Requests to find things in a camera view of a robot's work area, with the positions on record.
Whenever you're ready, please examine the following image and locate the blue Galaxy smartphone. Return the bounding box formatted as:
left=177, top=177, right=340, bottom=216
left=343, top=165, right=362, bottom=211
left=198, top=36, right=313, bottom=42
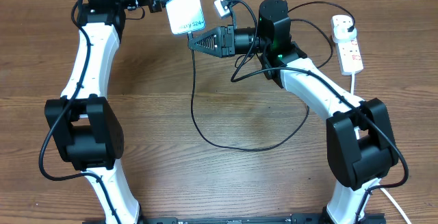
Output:
left=166, top=0, right=205, bottom=35

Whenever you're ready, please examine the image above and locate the black USB charging cable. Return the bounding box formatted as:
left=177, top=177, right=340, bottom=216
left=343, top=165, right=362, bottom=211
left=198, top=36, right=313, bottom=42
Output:
left=187, top=1, right=357, bottom=153

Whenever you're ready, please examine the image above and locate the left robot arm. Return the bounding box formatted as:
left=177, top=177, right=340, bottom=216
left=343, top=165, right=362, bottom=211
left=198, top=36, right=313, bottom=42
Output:
left=38, top=0, right=170, bottom=223

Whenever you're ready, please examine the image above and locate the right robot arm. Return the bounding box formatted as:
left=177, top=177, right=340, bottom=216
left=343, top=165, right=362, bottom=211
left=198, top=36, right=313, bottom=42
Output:
left=188, top=0, right=404, bottom=223

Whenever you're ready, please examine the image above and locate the white charger plug adapter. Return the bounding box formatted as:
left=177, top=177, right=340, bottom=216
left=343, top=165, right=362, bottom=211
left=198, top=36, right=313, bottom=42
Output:
left=332, top=20, right=357, bottom=43

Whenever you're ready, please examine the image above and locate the white power strip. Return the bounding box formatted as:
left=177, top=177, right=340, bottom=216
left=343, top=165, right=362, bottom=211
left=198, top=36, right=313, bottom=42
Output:
left=331, top=14, right=363, bottom=75

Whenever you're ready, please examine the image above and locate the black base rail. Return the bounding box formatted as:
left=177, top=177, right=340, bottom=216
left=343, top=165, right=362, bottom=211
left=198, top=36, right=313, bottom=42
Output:
left=81, top=212, right=387, bottom=224

